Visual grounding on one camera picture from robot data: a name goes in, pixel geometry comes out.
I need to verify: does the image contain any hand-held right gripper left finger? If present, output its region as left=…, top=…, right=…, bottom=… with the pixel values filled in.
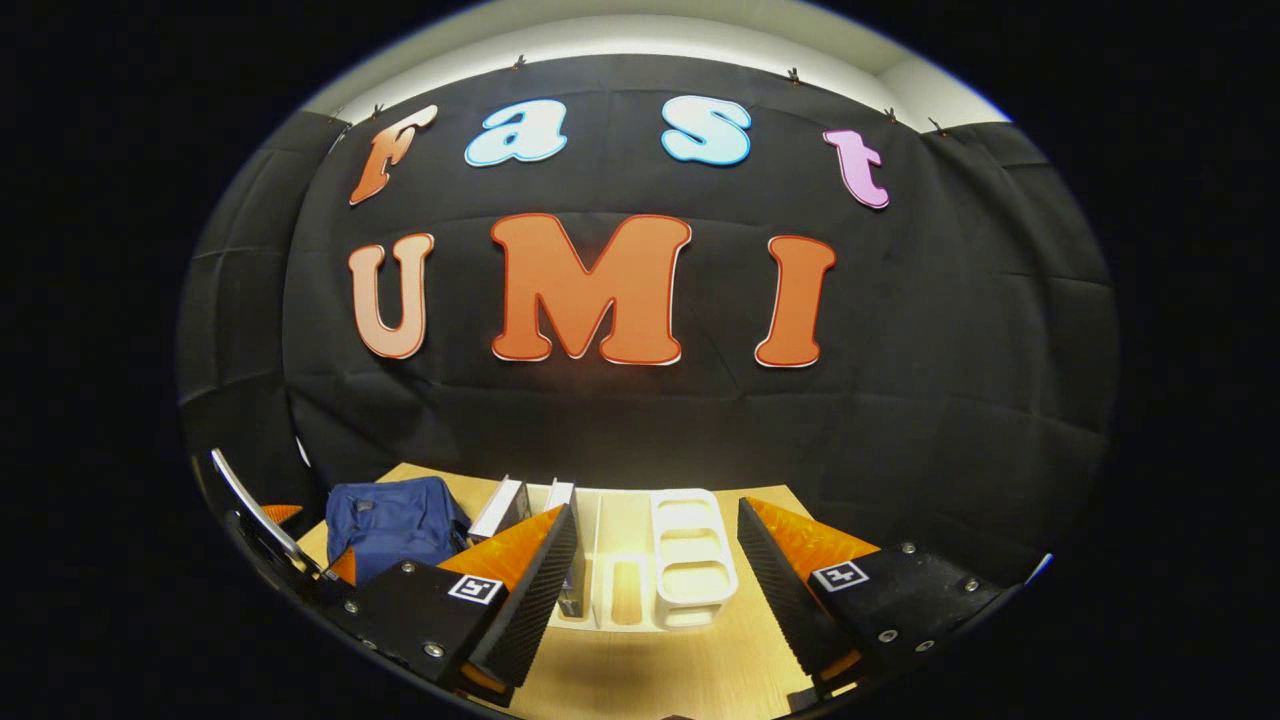
left=318, top=503, right=581, bottom=709

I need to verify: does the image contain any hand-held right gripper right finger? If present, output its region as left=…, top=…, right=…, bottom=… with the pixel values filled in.
left=738, top=496, right=1021, bottom=697

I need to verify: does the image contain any blue schoolbag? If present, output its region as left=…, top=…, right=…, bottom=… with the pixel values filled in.
left=325, top=476, right=473, bottom=587

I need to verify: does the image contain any book with black white cover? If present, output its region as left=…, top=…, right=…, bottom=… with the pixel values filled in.
left=467, top=476, right=532, bottom=542

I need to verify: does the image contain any white bookshelf organizer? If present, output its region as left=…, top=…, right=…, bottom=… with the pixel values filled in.
left=520, top=483, right=741, bottom=633

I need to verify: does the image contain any book with blue cover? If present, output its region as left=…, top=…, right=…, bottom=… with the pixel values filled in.
left=545, top=480, right=593, bottom=619

